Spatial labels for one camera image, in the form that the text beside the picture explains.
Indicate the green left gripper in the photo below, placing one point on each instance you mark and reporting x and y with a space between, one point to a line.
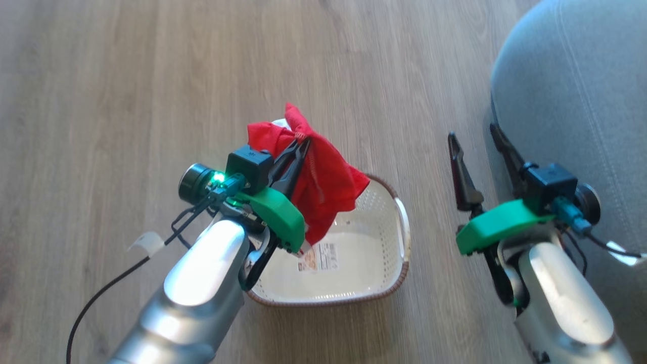
280 215

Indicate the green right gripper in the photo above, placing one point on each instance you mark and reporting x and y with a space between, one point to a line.
498 222

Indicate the red and white garment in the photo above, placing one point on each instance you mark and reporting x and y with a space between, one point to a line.
328 177

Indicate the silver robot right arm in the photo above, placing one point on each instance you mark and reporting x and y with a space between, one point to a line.
561 298

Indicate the grey fabric sofa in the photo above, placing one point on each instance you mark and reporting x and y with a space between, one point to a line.
581 91

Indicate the white product label sticker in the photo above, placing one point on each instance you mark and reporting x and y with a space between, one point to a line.
323 255

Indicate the white perforated laundry basket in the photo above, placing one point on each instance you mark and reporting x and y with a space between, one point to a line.
354 263

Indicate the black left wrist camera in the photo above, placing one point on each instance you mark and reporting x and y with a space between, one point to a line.
247 164

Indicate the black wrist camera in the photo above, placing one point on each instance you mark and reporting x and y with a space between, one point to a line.
247 164
551 182

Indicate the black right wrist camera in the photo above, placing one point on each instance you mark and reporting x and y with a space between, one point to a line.
551 182

